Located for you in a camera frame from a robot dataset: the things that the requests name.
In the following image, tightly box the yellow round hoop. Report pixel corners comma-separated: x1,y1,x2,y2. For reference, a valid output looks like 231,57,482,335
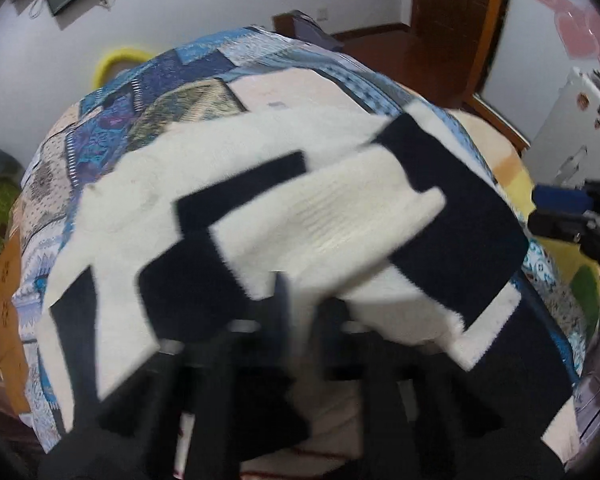
92,47,152,92

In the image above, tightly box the wooden nightstand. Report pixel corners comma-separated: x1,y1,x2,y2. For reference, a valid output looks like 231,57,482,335
272,10,342,52

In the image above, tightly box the white appliance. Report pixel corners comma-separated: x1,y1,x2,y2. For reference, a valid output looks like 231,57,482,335
524,66,600,188

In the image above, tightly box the pink wall sticker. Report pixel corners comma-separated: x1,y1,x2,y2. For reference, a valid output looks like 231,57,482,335
514,0,600,68

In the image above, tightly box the white and black sweater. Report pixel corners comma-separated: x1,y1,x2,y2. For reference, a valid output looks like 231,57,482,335
35,109,582,480

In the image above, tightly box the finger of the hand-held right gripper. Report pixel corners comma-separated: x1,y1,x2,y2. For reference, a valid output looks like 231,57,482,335
527,210,599,242
532,184,595,215

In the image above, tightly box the yellow blanket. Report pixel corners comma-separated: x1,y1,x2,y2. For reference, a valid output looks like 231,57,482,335
452,109,600,311

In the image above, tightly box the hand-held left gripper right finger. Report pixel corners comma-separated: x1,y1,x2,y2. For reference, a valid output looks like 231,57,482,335
319,304,502,480

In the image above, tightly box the blue patchwork quilt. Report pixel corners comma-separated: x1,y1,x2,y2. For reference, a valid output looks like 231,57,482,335
0,25,600,461

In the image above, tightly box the wooden door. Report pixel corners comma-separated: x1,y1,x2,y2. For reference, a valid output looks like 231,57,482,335
409,0,512,103

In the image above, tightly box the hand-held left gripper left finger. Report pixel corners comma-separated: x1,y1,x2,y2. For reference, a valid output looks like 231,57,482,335
99,272,308,480

